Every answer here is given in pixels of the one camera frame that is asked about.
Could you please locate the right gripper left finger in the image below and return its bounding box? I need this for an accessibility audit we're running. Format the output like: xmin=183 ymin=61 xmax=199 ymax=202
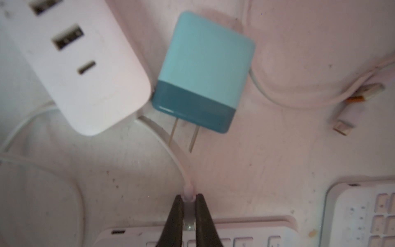
xmin=156 ymin=195 xmax=184 ymax=247

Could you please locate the white power strip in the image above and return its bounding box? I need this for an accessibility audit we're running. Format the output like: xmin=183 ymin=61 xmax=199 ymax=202
xmin=1 ymin=1 xmax=152 ymax=136

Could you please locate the pink usb cable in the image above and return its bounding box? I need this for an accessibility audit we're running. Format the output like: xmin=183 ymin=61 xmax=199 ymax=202
xmin=240 ymin=0 xmax=395 ymax=136

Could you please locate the white keyboard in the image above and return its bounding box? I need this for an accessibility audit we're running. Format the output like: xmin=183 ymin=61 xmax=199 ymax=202
xmin=94 ymin=217 xmax=302 ymax=247

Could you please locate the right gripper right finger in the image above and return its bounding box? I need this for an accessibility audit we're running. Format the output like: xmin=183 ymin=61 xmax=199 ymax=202
xmin=195 ymin=193 xmax=223 ymax=247

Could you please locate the teal usb charger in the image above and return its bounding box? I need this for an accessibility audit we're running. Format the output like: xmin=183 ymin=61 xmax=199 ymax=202
xmin=152 ymin=11 xmax=256 ymax=134

